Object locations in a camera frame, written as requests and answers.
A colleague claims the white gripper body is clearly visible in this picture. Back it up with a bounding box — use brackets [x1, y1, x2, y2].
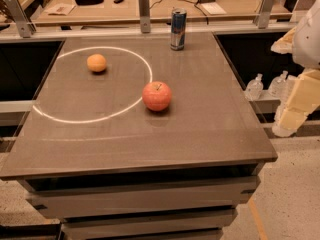
[292, 0, 320, 69]

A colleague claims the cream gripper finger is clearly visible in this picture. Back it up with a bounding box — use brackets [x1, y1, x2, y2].
[272, 68, 320, 137]
[271, 28, 296, 54]

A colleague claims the blue silver Red Bull can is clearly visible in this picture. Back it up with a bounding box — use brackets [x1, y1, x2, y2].
[170, 8, 187, 51]

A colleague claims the clear plastic bottle right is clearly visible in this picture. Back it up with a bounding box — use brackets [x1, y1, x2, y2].
[268, 70, 288, 98]

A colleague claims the clear plastic bottle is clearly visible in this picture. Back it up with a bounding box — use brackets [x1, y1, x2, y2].
[245, 74, 263, 101]
[268, 70, 288, 98]

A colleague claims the clear plastic bottle left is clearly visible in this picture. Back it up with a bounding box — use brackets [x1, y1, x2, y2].
[245, 74, 263, 101]

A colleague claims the white paper sheet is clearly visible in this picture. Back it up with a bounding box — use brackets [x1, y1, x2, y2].
[202, 2, 226, 15]

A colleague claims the red apple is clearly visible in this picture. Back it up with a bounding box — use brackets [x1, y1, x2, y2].
[142, 81, 172, 111]

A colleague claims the small black device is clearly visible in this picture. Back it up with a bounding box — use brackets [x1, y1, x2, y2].
[113, 0, 124, 4]

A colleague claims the orange fruit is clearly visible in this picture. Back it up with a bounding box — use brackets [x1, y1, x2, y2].
[87, 54, 107, 72]

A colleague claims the black cloth object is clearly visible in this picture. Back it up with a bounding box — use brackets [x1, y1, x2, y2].
[75, 0, 104, 6]

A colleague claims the wooden background table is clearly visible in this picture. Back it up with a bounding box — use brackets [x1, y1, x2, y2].
[31, 0, 294, 27]

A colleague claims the grey drawer cabinet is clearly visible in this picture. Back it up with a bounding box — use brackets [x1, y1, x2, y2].
[18, 163, 266, 240]

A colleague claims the tan paper envelope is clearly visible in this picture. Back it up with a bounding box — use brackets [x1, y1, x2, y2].
[45, 3, 75, 16]

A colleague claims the right metal bracket post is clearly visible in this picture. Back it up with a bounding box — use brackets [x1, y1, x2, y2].
[254, 0, 275, 29]

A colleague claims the metal bracket post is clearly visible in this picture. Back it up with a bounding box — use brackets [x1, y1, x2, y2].
[138, 0, 151, 33]
[4, 0, 36, 38]
[254, 0, 275, 29]

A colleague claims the middle metal bracket post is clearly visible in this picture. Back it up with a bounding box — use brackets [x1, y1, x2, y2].
[138, 0, 151, 33]

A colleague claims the left metal bracket post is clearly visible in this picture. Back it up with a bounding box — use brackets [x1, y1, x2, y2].
[4, 0, 36, 38]

